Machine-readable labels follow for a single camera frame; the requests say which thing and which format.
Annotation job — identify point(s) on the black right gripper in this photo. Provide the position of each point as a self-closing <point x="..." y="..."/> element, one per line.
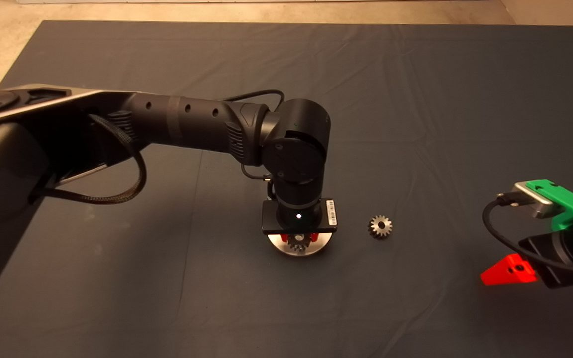
<point x="546" y="262"/>

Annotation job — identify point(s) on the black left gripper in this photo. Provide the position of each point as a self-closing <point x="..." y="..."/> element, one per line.
<point x="269" y="219"/>

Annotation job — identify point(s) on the small steel planetary gear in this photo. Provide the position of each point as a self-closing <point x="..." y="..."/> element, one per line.
<point x="298" y="247"/>
<point x="373" y="231"/>

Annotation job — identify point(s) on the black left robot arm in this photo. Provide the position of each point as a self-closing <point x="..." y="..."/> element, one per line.
<point x="192" y="124"/>

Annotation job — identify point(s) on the round metal carrier plate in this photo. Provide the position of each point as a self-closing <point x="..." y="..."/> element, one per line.
<point x="274" y="241"/>

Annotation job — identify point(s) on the dark grey table cloth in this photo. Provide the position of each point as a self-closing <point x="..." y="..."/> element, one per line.
<point x="416" y="99"/>

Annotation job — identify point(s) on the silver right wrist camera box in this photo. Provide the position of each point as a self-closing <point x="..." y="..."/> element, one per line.
<point x="536" y="202"/>

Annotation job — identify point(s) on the green right camera mount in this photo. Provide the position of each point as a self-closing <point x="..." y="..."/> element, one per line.
<point x="571" y="205"/>

